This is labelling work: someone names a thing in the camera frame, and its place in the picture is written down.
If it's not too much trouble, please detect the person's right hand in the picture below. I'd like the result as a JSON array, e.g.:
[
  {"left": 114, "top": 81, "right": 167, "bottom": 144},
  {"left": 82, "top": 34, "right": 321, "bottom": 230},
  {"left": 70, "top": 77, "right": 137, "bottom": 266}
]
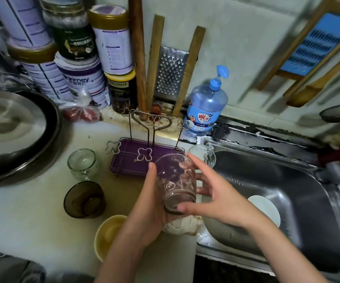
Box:
[{"left": 176, "top": 153, "right": 264, "bottom": 230}]

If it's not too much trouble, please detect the person's left hand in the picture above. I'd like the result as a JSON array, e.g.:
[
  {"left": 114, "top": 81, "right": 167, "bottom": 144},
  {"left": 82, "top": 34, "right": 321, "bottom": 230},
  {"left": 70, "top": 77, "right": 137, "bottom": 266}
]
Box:
[{"left": 123, "top": 162, "right": 172, "bottom": 246}]

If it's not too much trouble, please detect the beige dish cloth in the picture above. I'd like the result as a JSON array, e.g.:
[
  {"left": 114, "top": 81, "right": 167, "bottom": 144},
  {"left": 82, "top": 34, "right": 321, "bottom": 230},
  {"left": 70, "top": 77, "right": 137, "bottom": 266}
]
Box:
[{"left": 161, "top": 197, "right": 205, "bottom": 236}]

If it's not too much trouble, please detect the yellow mug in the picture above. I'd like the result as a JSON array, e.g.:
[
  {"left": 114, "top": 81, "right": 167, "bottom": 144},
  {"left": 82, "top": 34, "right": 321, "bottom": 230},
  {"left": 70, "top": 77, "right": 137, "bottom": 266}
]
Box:
[{"left": 94, "top": 214, "right": 129, "bottom": 262}]

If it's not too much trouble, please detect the brown amber glass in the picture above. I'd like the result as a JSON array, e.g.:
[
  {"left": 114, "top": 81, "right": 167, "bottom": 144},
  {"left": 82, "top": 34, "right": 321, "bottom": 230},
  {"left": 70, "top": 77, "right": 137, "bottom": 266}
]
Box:
[{"left": 63, "top": 181, "right": 107, "bottom": 219}]

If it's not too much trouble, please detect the small clear glass cup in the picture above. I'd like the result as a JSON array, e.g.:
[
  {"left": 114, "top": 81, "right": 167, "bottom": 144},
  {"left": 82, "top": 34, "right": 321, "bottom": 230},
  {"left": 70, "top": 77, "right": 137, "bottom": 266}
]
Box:
[{"left": 67, "top": 148, "right": 99, "bottom": 182}]

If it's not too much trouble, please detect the white plate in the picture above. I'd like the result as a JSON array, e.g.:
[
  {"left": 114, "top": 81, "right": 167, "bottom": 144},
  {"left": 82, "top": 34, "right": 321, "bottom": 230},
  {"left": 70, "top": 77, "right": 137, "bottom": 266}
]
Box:
[{"left": 247, "top": 194, "right": 282, "bottom": 228}]

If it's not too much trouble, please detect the purple plastic tray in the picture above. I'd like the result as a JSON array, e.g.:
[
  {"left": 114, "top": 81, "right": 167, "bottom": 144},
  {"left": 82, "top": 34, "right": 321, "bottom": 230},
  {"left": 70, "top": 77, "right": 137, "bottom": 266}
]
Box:
[{"left": 110, "top": 137, "right": 185, "bottom": 177}]

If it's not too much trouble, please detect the dark scouring pad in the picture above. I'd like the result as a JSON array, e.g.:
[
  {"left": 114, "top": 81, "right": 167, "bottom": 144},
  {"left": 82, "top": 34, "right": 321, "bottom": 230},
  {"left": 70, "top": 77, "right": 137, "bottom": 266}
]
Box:
[{"left": 210, "top": 122, "right": 230, "bottom": 142}]

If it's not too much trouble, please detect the stainless steel sink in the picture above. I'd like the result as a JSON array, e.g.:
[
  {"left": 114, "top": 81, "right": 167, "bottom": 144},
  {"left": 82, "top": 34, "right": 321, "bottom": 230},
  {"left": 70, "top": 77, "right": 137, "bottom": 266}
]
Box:
[{"left": 195, "top": 135, "right": 340, "bottom": 283}]

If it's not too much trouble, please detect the small blue water bottle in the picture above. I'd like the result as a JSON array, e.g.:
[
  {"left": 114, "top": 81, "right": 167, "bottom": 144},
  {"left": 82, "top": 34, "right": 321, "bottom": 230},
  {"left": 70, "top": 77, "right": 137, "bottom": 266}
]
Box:
[{"left": 183, "top": 64, "right": 230, "bottom": 136}]

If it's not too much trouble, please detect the plastic bag with red contents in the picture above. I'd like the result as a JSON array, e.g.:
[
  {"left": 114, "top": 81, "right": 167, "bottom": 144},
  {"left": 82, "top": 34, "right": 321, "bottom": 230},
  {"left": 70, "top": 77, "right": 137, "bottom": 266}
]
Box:
[{"left": 58, "top": 91, "right": 103, "bottom": 123}]

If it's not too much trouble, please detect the black wok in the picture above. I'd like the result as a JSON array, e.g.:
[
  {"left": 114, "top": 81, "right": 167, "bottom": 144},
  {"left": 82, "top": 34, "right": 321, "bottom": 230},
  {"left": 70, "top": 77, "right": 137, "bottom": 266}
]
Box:
[{"left": 0, "top": 74, "right": 63, "bottom": 187}]

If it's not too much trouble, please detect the wooden framed metal grater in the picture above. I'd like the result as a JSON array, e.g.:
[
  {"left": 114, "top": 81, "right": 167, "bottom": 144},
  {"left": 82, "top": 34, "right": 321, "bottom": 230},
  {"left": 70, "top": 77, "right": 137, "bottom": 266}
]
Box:
[{"left": 144, "top": 15, "right": 207, "bottom": 118}]

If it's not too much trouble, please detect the wooden spatula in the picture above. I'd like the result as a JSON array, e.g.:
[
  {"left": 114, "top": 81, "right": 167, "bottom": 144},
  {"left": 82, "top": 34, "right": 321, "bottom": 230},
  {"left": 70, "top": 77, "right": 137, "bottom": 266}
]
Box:
[{"left": 285, "top": 44, "right": 340, "bottom": 108}]

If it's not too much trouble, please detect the wooden rolling pin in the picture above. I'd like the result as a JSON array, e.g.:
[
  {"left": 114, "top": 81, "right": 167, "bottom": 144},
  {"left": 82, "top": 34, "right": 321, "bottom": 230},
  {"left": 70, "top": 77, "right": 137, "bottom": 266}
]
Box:
[{"left": 128, "top": 0, "right": 150, "bottom": 121}]

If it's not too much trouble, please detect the steel pot lid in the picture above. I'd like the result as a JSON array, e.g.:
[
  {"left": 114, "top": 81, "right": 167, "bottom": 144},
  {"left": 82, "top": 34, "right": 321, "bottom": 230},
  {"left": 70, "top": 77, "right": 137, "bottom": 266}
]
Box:
[{"left": 0, "top": 89, "right": 48, "bottom": 156}]

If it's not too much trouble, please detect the wooden slicer with blue blade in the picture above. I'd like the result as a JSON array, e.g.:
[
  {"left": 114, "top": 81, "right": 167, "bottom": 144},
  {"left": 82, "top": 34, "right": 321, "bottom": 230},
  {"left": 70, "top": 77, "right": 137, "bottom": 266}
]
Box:
[{"left": 257, "top": 0, "right": 340, "bottom": 98}]

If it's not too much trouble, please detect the stack of labelled tin cans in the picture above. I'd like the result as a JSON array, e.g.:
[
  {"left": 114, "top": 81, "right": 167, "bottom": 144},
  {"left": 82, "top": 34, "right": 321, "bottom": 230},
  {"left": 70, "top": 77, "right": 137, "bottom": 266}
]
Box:
[{"left": 0, "top": 0, "right": 138, "bottom": 116}]

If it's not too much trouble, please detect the metal wire cup rack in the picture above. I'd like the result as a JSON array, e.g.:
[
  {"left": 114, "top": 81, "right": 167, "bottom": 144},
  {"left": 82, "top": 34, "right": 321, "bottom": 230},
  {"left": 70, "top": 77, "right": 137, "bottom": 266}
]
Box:
[{"left": 104, "top": 109, "right": 188, "bottom": 179}]

